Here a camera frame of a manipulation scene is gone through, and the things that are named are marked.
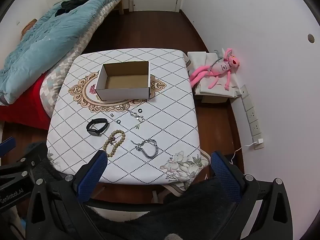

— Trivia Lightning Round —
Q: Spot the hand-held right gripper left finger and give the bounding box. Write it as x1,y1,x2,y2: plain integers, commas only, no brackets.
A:
25,150,109,240

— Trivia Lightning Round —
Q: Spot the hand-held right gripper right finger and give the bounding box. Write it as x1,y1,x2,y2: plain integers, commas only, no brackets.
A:
210,151,293,240

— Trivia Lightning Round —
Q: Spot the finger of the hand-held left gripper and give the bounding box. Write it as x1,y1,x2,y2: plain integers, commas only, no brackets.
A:
0,156,38,180
0,137,17,158

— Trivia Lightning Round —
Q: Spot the black watch band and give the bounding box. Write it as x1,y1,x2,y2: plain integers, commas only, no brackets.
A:
86,118,108,136

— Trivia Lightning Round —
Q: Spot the wooden bead bracelet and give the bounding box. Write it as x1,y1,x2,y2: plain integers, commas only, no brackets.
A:
104,129,126,158

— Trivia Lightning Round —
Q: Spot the silver chain bracelet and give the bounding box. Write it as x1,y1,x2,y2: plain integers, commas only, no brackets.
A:
130,139,159,159

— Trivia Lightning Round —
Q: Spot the silver charm necklace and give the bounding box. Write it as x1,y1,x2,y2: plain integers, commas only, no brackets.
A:
122,106,145,130

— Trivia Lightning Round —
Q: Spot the cardboard box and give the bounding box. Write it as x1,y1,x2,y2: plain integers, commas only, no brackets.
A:
95,61,150,102

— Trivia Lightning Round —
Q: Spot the person's black fuzzy clothing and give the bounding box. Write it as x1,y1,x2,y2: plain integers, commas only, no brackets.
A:
25,142,250,240

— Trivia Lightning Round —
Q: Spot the white power strip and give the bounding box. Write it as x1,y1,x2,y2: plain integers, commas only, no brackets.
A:
240,85,265,150

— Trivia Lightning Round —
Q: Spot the diamond pattern tablecloth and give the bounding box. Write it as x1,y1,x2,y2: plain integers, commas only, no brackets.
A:
47,48,210,195

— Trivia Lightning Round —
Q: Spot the pink plush toy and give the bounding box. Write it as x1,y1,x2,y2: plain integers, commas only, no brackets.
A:
189,47,240,90

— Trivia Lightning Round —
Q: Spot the light blue blanket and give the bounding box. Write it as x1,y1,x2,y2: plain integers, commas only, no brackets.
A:
0,0,129,104

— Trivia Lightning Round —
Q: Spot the brown pillow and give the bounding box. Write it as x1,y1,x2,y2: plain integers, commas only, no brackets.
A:
21,19,38,39

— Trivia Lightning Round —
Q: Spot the white charger cable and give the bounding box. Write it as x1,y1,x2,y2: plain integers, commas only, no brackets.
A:
229,141,257,165

